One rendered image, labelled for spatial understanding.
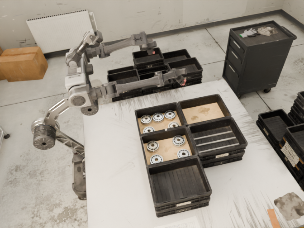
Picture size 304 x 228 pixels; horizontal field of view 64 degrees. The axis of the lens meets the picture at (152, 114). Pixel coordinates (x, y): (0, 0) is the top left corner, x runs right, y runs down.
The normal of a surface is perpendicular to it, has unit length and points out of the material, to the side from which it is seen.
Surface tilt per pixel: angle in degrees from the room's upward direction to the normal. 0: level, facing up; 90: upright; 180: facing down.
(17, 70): 90
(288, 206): 2
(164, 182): 0
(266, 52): 90
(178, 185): 0
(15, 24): 90
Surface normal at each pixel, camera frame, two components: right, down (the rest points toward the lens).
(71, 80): -0.07, -0.68
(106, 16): 0.22, 0.70
